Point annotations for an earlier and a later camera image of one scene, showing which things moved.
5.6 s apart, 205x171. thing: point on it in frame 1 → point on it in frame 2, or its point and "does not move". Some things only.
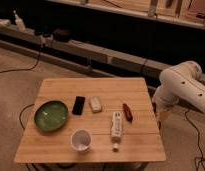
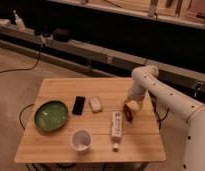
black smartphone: x=78 y=105 does not move
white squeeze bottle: x=116 y=129 does not move
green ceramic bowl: x=51 y=115 does not move
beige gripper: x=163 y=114 → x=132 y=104
